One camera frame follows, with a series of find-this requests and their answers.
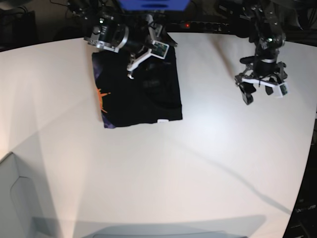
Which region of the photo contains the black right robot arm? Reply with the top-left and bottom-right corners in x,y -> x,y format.
67,0 -> 177,79

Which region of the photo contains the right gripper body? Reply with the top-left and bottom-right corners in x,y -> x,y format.
84,13 -> 171,79

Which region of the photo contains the blue plastic crate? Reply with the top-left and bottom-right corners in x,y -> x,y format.
119,0 -> 190,11

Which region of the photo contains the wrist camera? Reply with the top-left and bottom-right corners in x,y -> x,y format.
273,82 -> 289,98
151,41 -> 169,60

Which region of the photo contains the black power strip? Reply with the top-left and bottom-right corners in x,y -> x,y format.
166,21 -> 232,34

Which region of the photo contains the black T-shirt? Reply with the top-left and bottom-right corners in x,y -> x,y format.
92,47 -> 183,129

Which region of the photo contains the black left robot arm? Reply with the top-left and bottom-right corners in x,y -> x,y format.
234,0 -> 289,105

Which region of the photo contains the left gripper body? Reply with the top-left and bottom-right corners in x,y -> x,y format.
235,33 -> 288,89

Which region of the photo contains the white garment label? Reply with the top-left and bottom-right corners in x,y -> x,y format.
157,119 -> 169,123

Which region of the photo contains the black box left background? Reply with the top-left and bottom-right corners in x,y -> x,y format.
0,7 -> 39,49

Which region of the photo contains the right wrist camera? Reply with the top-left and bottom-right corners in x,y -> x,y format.
151,41 -> 169,60

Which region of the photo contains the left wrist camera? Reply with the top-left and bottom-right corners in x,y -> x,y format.
273,82 -> 289,98

